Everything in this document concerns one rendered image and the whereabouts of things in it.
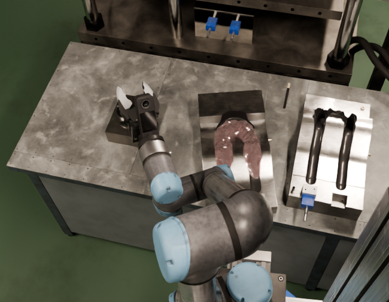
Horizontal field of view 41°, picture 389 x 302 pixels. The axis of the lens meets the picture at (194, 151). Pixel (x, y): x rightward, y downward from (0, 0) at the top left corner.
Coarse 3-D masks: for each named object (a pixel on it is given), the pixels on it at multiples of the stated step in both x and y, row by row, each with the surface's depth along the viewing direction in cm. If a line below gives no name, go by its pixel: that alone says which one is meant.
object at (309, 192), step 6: (306, 186) 183; (312, 186) 183; (306, 192) 182; (312, 192) 182; (306, 198) 182; (312, 198) 182; (300, 204) 183; (306, 204) 181; (312, 204) 181; (306, 210) 180; (306, 216) 180
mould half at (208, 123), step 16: (208, 96) 208; (224, 96) 207; (240, 96) 207; (256, 96) 207; (208, 112) 204; (224, 112) 203; (256, 112) 203; (208, 128) 204; (256, 128) 203; (208, 144) 198; (240, 144) 197; (208, 160) 194; (240, 160) 193; (240, 176) 193; (272, 176) 193; (272, 192) 189; (272, 208) 187
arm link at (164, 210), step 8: (184, 176) 136; (184, 184) 134; (192, 184) 134; (184, 192) 133; (192, 192) 133; (184, 200) 133; (192, 200) 134; (160, 208) 134; (168, 208) 133; (176, 208) 135; (168, 216) 138
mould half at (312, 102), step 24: (312, 96) 212; (312, 120) 197; (336, 120) 196; (360, 120) 196; (336, 144) 194; (360, 144) 193; (336, 168) 190; (360, 168) 190; (288, 192) 189; (336, 192) 184; (360, 192) 184; (336, 216) 189
